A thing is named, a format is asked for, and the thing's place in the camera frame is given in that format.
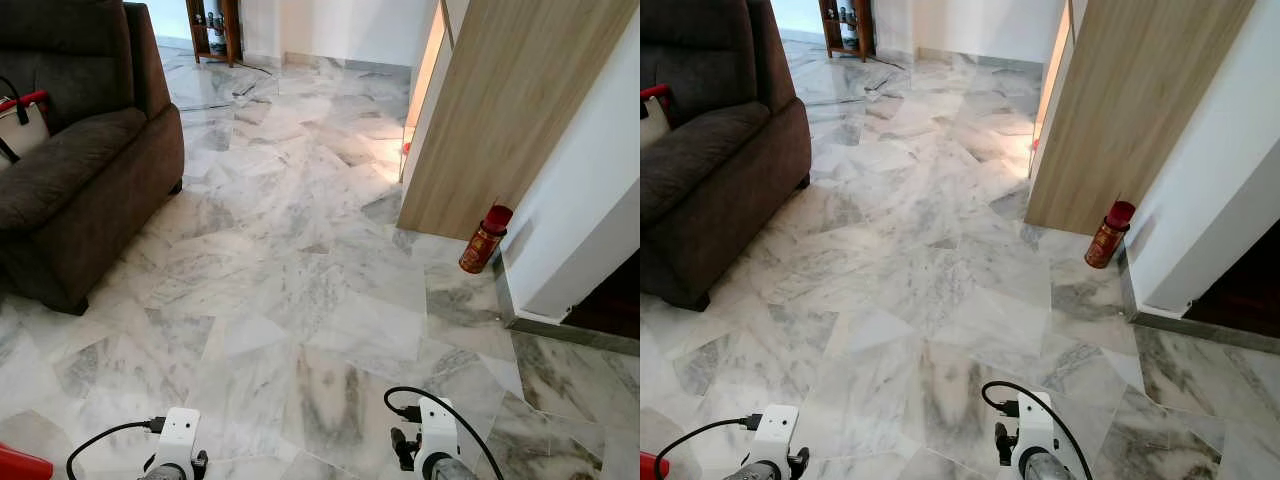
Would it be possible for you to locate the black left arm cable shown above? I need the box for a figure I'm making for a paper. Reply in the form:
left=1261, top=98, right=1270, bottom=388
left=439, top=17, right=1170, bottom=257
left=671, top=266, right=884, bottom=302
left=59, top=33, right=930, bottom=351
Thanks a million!
left=655, top=413, right=764, bottom=480
left=66, top=417, right=167, bottom=480

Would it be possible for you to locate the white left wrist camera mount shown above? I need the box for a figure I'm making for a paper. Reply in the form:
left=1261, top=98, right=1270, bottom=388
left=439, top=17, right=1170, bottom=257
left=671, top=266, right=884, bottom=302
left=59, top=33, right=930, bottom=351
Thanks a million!
left=150, top=407, right=202, bottom=473
left=745, top=404, right=802, bottom=471

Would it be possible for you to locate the red cylindrical canister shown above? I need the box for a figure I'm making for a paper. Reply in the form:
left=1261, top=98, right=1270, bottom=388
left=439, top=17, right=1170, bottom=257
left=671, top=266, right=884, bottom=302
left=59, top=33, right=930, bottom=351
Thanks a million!
left=459, top=204, right=514, bottom=275
left=1085, top=199, right=1138, bottom=270

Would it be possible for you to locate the dark brown fabric sofa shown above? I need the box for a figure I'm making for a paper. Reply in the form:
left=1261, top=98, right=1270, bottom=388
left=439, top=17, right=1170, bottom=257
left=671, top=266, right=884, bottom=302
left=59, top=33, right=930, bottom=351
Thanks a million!
left=0, top=0, right=187, bottom=317
left=640, top=0, right=813, bottom=312

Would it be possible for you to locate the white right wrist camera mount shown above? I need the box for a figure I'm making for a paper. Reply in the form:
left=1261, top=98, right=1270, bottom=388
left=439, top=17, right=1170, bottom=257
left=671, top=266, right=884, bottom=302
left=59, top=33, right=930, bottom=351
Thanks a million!
left=414, top=397, right=462, bottom=477
left=1011, top=392, right=1062, bottom=473

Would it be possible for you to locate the light wooden cabinet panel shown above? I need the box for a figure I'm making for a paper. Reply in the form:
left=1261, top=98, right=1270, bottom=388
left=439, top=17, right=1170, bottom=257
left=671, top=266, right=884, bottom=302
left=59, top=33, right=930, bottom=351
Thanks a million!
left=1025, top=0, right=1257, bottom=237
left=398, top=0, right=639, bottom=242

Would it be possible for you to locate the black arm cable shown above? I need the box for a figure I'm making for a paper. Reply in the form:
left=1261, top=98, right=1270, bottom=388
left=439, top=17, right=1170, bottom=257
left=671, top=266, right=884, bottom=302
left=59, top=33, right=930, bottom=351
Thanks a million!
left=384, top=386, right=506, bottom=480
left=655, top=413, right=764, bottom=480
left=66, top=417, right=167, bottom=480
left=981, top=380, right=1097, bottom=480

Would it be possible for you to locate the small brown wooden shelf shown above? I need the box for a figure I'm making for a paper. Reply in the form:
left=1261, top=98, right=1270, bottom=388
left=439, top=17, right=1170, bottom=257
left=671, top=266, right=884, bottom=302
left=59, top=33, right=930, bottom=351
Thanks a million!
left=818, top=0, right=877, bottom=64
left=186, top=0, right=245, bottom=68

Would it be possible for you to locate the white bag with red handle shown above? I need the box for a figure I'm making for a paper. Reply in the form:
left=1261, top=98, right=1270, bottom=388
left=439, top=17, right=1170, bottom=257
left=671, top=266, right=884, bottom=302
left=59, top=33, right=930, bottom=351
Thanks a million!
left=0, top=78, right=52, bottom=167
left=640, top=84, right=674, bottom=151

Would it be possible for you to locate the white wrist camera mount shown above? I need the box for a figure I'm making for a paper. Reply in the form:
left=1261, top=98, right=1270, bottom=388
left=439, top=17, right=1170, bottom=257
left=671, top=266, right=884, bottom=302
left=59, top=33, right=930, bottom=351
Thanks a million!
left=150, top=407, right=202, bottom=473
left=1011, top=392, right=1062, bottom=473
left=414, top=397, right=462, bottom=477
left=745, top=404, right=802, bottom=471

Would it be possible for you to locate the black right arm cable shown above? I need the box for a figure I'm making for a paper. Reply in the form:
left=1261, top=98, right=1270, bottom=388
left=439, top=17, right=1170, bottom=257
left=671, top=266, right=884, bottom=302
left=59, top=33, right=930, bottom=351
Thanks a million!
left=981, top=380, right=1097, bottom=480
left=384, top=386, right=506, bottom=480

